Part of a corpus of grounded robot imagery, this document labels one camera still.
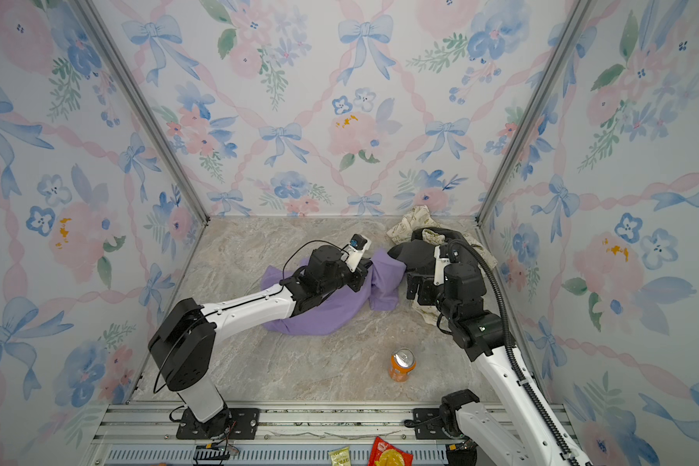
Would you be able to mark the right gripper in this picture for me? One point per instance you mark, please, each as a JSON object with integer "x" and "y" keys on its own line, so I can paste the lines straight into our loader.
{"x": 416, "y": 282}

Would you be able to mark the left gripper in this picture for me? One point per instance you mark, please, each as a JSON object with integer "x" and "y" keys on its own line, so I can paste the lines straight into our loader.
{"x": 360, "y": 274}

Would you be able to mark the dark grey cloth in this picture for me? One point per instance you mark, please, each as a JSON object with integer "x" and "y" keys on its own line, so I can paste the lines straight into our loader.
{"x": 419, "y": 255}

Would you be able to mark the purple cloth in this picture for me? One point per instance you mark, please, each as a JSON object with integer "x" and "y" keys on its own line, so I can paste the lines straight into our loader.
{"x": 379, "y": 291}

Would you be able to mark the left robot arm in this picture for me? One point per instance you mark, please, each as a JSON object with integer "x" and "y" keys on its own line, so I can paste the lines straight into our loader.
{"x": 183, "y": 344}

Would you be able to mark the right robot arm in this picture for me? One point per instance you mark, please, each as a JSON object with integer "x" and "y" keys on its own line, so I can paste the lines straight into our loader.
{"x": 537, "y": 437}

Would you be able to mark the cream floral cloth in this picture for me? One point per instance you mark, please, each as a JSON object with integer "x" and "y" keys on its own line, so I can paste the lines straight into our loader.
{"x": 420, "y": 218}

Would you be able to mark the orange soda can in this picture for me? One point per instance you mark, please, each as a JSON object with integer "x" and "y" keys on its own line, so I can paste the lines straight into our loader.
{"x": 402, "y": 363}

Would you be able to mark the green snack packet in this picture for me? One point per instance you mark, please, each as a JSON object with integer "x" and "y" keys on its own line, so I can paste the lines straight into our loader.
{"x": 340, "y": 457}

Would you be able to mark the red snack bag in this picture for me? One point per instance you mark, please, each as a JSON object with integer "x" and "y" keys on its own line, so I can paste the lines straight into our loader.
{"x": 385, "y": 454}

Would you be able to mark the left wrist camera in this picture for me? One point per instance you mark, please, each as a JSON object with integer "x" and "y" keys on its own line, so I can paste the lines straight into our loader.
{"x": 355, "y": 251}

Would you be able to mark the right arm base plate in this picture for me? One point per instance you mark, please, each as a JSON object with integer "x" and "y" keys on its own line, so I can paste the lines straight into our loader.
{"x": 428, "y": 425}

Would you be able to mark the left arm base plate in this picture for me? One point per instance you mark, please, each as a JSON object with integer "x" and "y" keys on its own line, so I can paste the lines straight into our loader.
{"x": 231, "y": 424}

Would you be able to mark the aluminium mounting rail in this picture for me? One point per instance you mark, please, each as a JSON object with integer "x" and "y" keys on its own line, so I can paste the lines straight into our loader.
{"x": 144, "y": 433}

